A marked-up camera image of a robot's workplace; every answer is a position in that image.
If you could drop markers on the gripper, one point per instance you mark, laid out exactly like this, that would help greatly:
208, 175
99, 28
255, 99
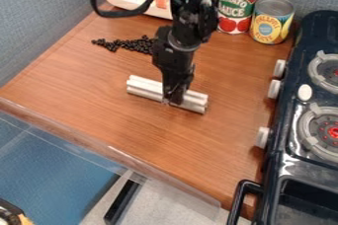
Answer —
174, 64

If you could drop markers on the pile of black bits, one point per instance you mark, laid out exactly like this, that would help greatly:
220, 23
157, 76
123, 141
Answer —
127, 43

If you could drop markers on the yellow pineapple can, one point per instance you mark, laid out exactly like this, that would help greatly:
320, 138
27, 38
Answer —
270, 20

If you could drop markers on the red tomato sauce can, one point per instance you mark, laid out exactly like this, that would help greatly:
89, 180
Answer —
236, 3

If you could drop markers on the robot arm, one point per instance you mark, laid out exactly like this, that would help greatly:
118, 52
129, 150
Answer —
193, 2

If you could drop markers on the toy stove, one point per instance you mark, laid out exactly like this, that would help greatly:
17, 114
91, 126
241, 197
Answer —
308, 120

